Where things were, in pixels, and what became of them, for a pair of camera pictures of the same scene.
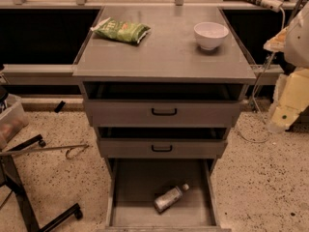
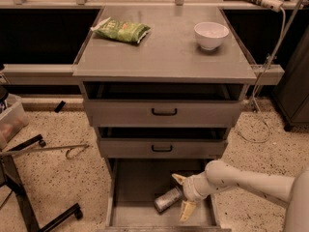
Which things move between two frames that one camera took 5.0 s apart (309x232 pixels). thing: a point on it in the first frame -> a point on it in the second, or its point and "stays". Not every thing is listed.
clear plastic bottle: [169, 197] stays
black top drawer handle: [163, 113] stays
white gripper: [298, 43] -> [192, 188]
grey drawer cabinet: [162, 110] stays
